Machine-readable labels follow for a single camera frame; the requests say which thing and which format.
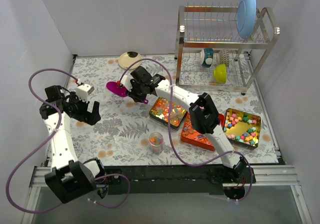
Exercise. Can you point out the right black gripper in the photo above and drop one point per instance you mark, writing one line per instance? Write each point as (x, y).
(135, 91)

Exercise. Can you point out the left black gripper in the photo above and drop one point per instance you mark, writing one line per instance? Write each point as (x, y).
(83, 112)

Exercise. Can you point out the purple plastic scoop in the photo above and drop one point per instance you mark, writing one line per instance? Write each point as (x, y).
(118, 89)

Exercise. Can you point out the dark tin translucent star candies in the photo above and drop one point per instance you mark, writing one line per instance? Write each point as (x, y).
(160, 113)

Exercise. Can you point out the clear glass jar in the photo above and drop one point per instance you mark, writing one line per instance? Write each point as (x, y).
(156, 142)

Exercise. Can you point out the orange tin of lollipops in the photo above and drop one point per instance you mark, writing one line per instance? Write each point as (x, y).
(192, 137)

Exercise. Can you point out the dark tin pastel star candies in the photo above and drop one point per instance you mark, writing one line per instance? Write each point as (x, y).
(242, 128)

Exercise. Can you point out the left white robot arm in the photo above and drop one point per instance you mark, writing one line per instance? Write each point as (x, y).
(69, 178)

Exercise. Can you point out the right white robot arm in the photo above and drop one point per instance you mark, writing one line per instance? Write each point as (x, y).
(203, 114)

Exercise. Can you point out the cream plate black spot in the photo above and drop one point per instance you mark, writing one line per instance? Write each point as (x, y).
(128, 58)

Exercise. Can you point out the floral table mat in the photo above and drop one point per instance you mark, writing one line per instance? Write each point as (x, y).
(121, 137)

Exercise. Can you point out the teal white bowl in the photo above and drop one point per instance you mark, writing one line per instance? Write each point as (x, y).
(206, 57)

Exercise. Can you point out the black base bar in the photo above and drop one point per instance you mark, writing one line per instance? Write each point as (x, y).
(171, 179)

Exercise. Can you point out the steel dish rack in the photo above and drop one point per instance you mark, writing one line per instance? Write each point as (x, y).
(215, 27)

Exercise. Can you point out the yellow green bowl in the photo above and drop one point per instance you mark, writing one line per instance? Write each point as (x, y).
(220, 74)

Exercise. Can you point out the patterned beige bowl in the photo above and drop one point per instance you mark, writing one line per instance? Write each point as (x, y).
(224, 57)

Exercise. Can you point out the blue plate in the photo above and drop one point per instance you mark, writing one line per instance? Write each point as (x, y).
(246, 18)

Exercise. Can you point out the aluminium frame rail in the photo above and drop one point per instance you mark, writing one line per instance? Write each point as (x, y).
(265, 175)

